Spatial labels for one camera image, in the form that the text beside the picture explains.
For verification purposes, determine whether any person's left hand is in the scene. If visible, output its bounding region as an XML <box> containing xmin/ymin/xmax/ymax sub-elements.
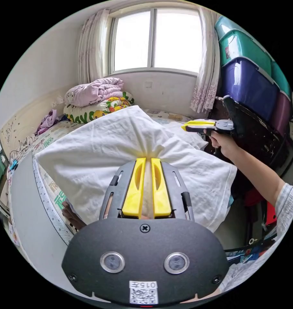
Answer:
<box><xmin>180</xmin><ymin>288</ymin><xmax>222</xmax><ymax>304</ymax></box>

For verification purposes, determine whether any colourful printed folded quilt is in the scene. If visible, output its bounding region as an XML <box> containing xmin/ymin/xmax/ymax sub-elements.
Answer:
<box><xmin>63</xmin><ymin>91</ymin><xmax>135</xmax><ymax>124</ymax></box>

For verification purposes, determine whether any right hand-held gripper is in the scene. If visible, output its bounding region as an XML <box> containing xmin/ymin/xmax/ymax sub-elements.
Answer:
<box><xmin>181</xmin><ymin>119</ymin><xmax>235</xmax><ymax>137</ymax></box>

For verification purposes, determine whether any person's right forearm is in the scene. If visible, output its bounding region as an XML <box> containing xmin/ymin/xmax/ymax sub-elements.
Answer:
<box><xmin>223</xmin><ymin>145</ymin><xmax>286</xmax><ymax>214</ymax></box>

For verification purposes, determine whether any white flowered curtain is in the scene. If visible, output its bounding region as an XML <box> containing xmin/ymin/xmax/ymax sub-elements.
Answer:
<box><xmin>190</xmin><ymin>8</ymin><xmax>221</xmax><ymax>114</ymax></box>
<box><xmin>77</xmin><ymin>9</ymin><xmax>111</xmax><ymax>85</ymax></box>

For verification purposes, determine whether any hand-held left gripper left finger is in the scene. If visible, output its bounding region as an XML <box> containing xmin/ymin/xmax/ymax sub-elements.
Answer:
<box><xmin>122</xmin><ymin>157</ymin><xmax>147</xmax><ymax>217</ymax></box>

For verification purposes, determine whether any blue storage box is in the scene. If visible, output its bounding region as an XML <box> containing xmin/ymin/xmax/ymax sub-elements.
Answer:
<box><xmin>221</xmin><ymin>57</ymin><xmax>280</xmax><ymax>122</ymax></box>

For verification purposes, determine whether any white long sleeve shirt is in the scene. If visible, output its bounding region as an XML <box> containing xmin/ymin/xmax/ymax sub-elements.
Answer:
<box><xmin>34</xmin><ymin>105</ymin><xmax>238</xmax><ymax>233</ymax></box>

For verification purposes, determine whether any purple storage box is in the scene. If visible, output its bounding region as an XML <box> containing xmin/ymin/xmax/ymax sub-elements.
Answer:
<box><xmin>269</xmin><ymin>90</ymin><xmax>293</xmax><ymax>138</ymax></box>

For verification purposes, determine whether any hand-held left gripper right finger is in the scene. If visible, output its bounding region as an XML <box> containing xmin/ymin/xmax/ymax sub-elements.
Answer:
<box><xmin>151</xmin><ymin>158</ymin><xmax>172</xmax><ymax>217</ymax></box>

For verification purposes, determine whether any person's right hand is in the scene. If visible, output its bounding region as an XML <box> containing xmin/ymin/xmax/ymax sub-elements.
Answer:
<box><xmin>204</xmin><ymin>130</ymin><xmax>239</xmax><ymax>158</ymax></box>

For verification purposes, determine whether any window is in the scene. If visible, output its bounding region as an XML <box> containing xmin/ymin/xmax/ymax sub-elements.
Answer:
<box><xmin>108</xmin><ymin>7</ymin><xmax>202</xmax><ymax>77</ymax></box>

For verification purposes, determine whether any teal storage box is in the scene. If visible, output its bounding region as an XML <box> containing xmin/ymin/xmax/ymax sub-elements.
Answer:
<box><xmin>219</xmin><ymin>30</ymin><xmax>273</xmax><ymax>76</ymax></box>

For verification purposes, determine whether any bed with printed sheet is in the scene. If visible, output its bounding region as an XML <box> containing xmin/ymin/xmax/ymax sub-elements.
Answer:
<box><xmin>0</xmin><ymin>91</ymin><xmax>210</xmax><ymax>239</ymax></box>

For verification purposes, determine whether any grey flat board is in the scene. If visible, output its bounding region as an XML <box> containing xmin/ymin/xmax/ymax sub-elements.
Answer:
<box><xmin>10</xmin><ymin>151</ymin><xmax>75</xmax><ymax>291</ymax></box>

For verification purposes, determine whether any person's body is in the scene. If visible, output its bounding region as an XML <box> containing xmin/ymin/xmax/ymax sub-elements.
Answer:
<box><xmin>219</xmin><ymin>183</ymin><xmax>293</xmax><ymax>294</ymax></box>

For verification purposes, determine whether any dark wooden cupboard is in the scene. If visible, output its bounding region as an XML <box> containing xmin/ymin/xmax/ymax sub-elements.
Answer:
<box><xmin>210</xmin><ymin>96</ymin><xmax>293</xmax><ymax>169</ymax></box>

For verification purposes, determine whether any pile of clothes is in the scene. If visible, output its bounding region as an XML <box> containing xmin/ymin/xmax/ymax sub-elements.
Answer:
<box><xmin>35</xmin><ymin>109</ymin><xmax>64</xmax><ymax>136</ymax></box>

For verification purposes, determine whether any pink folded quilt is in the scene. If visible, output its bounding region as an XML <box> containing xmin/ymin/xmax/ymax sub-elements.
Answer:
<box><xmin>64</xmin><ymin>77</ymin><xmax>124</xmax><ymax>107</ymax></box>

